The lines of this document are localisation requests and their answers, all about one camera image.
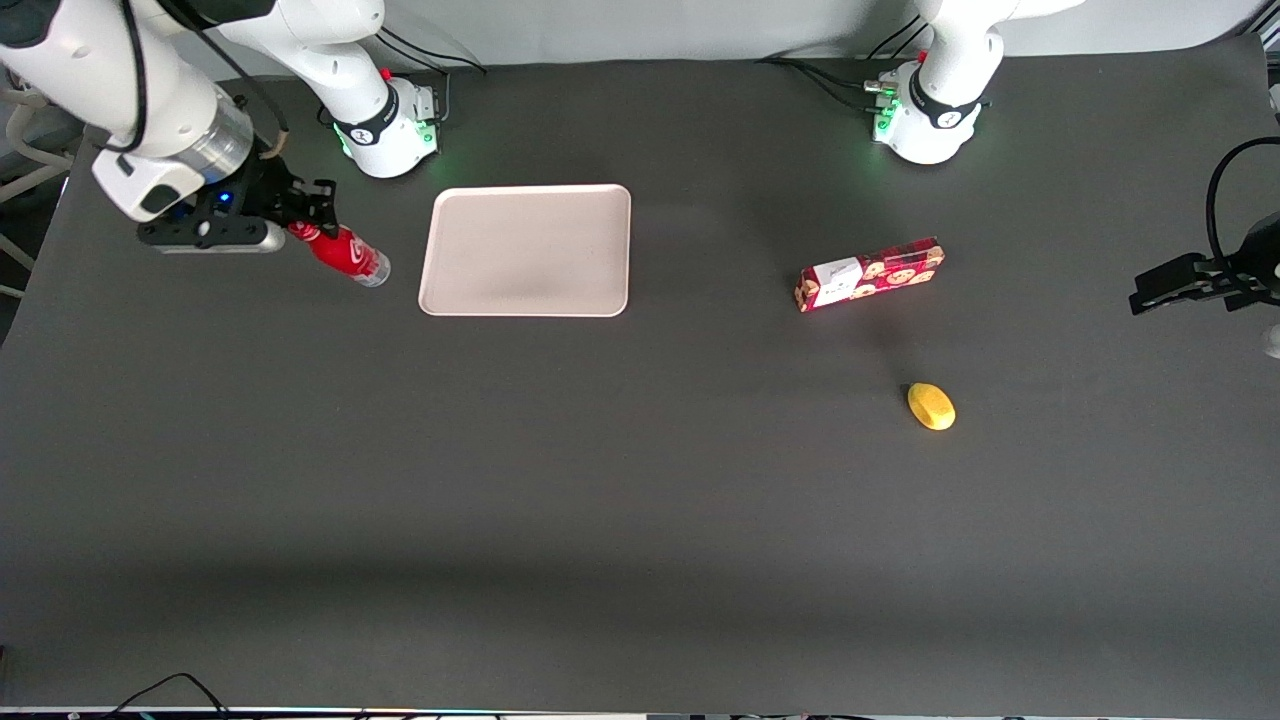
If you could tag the yellow lemon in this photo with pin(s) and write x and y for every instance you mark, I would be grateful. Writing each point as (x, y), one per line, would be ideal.
(931, 407)

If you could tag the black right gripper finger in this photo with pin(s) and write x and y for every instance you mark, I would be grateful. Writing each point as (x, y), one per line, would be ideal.
(298, 212)
(324, 205)

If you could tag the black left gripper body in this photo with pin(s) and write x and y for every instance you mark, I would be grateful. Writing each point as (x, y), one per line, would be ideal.
(1254, 252)

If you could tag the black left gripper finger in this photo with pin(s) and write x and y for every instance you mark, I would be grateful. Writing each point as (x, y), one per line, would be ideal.
(1180, 272)
(1195, 295)

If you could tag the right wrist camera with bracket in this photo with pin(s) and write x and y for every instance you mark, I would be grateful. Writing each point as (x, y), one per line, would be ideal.
(205, 236)

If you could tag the beige plastic tray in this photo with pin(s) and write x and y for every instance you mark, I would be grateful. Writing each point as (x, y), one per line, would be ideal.
(528, 250)

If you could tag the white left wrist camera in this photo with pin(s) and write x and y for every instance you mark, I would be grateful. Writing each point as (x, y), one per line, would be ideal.
(1273, 342)

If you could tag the red coke bottle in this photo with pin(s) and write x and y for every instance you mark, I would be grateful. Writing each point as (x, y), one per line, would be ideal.
(350, 255)

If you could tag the red cookie box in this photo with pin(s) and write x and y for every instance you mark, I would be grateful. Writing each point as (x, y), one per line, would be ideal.
(868, 276)

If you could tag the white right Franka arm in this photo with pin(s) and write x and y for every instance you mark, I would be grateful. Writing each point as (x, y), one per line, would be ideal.
(110, 70)

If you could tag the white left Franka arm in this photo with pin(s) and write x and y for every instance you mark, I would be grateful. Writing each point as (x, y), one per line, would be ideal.
(945, 90)

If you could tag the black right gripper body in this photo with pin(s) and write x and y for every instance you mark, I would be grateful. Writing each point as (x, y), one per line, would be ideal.
(272, 187)

